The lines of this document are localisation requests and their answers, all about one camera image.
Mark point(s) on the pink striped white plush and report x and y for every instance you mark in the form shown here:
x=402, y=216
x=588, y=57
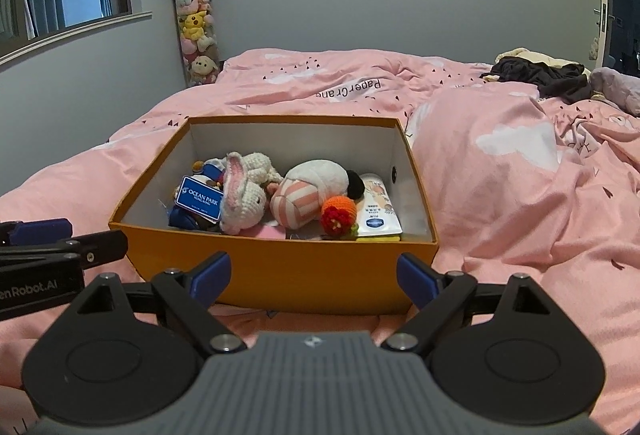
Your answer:
x=300, y=200

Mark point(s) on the white wet wipes packet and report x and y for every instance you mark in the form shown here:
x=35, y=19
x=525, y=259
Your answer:
x=377, y=210

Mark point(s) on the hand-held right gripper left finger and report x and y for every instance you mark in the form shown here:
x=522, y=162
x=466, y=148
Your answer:
x=212, y=272

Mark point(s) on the lilac quilt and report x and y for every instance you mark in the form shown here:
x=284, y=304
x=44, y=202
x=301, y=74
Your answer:
x=620, y=87

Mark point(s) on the cream garment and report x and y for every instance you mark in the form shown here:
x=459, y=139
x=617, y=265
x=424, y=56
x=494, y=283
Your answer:
x=520, y=54

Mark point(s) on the white crochet bunny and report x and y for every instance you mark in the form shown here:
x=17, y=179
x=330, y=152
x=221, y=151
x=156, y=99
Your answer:
x=245, y=200

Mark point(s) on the dark clothes pile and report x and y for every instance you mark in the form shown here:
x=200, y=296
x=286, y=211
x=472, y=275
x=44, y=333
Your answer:
x=540, y=75

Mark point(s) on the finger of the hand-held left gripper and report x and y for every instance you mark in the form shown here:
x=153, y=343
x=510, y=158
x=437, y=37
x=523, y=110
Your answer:
x=102, y=247
x=42, y=230

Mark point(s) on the orange cardboard box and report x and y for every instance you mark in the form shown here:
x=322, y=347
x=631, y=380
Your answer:
x=300, y=275

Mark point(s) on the orange crochet ball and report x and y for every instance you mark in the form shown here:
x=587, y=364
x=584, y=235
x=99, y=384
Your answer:
x=340, y=215

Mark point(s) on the pink printed blanket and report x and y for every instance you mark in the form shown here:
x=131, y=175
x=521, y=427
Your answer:
x=525, y=240

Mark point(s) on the pink case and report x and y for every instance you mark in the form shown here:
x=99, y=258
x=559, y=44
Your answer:
x=267, y=232

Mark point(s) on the blue paper tag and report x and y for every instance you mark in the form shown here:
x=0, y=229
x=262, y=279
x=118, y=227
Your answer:
x=199, y=199

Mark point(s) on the small blue white toy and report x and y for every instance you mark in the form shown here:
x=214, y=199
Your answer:
x=210, y=171

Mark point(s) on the clear tube of plush toys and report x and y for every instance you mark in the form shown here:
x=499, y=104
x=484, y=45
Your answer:
x=195, y=25

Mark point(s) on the dark blue round case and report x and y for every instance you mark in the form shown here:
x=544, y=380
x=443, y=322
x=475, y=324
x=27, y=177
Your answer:
x=182, y=217

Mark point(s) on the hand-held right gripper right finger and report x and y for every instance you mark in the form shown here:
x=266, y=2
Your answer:
x=415, y=280

